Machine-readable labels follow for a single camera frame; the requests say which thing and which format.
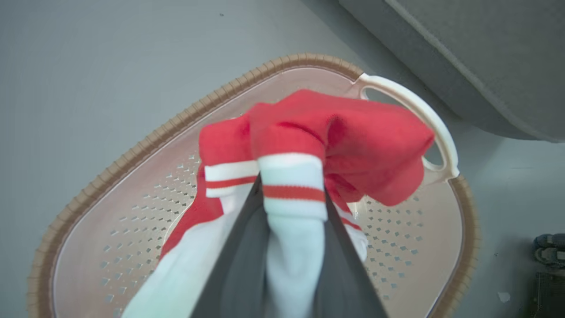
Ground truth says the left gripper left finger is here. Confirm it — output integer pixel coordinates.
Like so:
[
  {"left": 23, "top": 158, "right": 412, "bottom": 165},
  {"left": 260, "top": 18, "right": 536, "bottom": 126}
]
[{"left": 190, "top": 176, "right": 271, "bottom": 318}]

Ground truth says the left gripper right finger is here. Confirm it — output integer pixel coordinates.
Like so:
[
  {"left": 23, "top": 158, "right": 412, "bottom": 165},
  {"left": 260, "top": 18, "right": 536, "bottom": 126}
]
[{"left": 313, "top": 191, "right": 390, "bottom": 318}]

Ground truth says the red and white garment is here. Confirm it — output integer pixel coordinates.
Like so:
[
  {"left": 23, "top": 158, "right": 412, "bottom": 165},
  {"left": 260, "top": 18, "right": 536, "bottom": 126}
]
[{"left": 121, "top": 88, "right": 436, "bottom": 318}]

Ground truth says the perforated plastic laundry basket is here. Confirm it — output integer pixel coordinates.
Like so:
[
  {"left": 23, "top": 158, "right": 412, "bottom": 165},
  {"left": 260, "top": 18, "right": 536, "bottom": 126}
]
[{"left": 26, "top": 53, "right": 482, "bottom": 318}]

